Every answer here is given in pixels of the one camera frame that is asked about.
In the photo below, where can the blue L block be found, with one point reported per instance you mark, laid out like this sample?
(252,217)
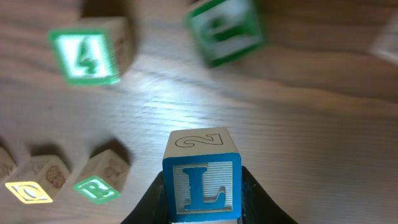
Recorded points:
(202,171)

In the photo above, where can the yellow C block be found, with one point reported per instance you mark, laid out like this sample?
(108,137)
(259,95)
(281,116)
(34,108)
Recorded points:
(7,165)

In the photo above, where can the green R block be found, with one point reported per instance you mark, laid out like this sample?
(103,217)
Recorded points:
(103,177)

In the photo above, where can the yellow O block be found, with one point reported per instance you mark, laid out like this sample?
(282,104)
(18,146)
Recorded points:
(40,180)

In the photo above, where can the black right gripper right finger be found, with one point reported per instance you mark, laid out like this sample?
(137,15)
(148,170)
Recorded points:
(257,206)

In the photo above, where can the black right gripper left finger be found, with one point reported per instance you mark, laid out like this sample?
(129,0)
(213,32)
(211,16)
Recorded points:
(152,207)

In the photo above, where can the green J block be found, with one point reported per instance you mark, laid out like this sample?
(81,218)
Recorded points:
(225,30)

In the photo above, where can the yellow G block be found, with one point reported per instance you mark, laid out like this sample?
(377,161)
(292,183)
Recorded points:
(385,44)

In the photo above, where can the green 4 block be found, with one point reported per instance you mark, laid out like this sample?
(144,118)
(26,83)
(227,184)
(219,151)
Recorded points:
(94,50)

